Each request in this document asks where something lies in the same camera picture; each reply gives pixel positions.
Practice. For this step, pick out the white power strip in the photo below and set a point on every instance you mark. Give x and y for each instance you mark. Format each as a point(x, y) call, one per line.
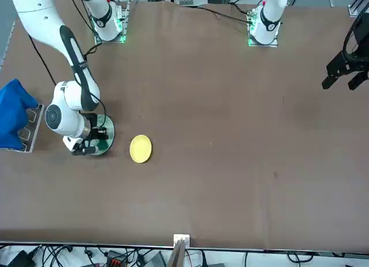
point(186, 0)

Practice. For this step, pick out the aluminium post with bracket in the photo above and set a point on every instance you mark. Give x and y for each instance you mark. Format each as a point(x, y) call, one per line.
point(177, 252)

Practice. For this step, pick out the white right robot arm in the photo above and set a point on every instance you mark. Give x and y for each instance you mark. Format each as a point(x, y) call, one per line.
point(37, 16)

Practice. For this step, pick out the blue cloth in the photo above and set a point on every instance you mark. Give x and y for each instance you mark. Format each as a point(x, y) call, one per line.
point(11, 114)

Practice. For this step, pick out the pale green plate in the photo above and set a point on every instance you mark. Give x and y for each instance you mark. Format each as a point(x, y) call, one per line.
point(108, 123)

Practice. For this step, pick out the grey power box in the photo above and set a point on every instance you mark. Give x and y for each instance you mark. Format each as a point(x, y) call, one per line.
point(155, 259)

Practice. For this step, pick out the black power brick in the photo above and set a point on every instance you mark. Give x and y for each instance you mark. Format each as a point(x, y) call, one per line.
point(20, 259)

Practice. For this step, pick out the small yellow dish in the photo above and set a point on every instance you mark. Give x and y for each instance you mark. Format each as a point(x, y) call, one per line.
point(140, 148)

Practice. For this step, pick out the power strip with red switches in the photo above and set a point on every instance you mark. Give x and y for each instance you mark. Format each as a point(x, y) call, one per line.
point(116, 259)

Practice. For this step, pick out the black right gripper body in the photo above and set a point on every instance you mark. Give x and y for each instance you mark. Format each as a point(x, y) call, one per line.
point(93, 133)

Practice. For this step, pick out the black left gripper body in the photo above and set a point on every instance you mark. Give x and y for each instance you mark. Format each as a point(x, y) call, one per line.
point(362, 33)

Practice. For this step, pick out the green and yellow sponge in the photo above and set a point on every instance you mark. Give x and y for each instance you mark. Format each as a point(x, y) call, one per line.
point(102, 145)

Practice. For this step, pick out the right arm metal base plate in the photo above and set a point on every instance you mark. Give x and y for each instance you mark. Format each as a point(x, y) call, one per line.
point(125, 16)

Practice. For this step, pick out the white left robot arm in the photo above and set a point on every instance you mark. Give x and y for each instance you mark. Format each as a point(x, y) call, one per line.
point(269, 16)

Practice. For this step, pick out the clear acrylic rack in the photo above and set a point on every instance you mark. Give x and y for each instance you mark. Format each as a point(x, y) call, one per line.
point(33, 128)

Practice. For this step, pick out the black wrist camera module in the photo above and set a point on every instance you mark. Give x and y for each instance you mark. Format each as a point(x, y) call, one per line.
point(85, 150)

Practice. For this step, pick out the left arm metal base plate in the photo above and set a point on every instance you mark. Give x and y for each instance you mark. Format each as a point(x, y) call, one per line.
point(261, 45)

